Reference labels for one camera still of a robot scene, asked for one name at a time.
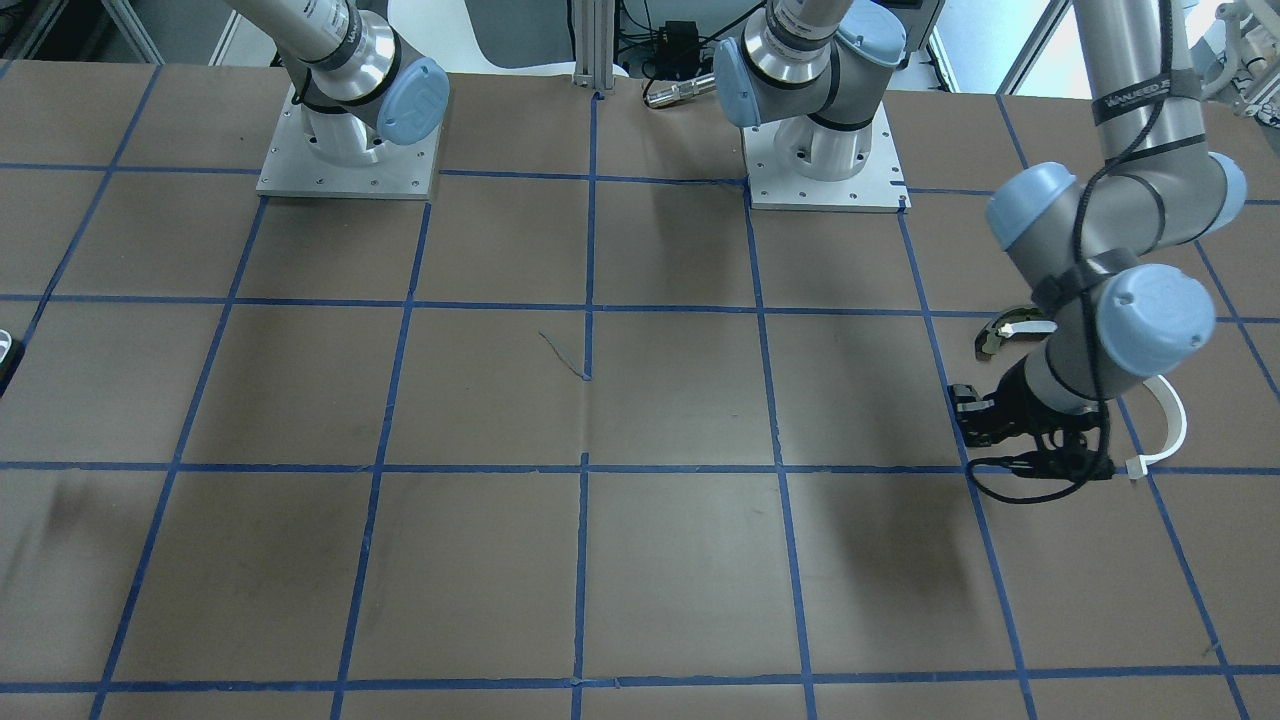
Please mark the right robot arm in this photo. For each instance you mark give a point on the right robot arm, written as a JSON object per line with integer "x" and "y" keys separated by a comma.
{"x": 363, "y": 96}

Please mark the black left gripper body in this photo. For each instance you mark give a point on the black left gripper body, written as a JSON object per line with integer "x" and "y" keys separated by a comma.
{"x": 1019, "y": 403}

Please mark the black power adapter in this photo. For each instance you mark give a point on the black power adapter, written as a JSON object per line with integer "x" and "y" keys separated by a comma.
{"x": 677, "y": 50}

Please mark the brown grid paper mat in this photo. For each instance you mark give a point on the brown grid paper mat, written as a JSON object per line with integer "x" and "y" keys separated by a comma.
{"x": 586, "y": 435}

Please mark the curved brake shoe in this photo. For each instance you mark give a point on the curved brake shoe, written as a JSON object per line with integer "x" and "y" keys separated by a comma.
{"x": 1020, "y": 322}

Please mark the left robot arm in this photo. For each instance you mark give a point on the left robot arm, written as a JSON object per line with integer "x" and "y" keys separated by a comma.
{"x": 1079, "y": 244}

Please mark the aluminium frame post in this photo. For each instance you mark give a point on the aluminium frame post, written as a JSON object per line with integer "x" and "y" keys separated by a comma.
{"x": 593, "y": 37}

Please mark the silver metal cylinder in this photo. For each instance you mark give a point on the silver metal cylinder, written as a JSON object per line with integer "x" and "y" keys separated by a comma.
{"x": 678, "y": 92}

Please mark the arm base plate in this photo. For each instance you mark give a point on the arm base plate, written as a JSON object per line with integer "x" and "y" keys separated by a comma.
{"x": 329, "y": 156}
{"x": 796, "y": 165}

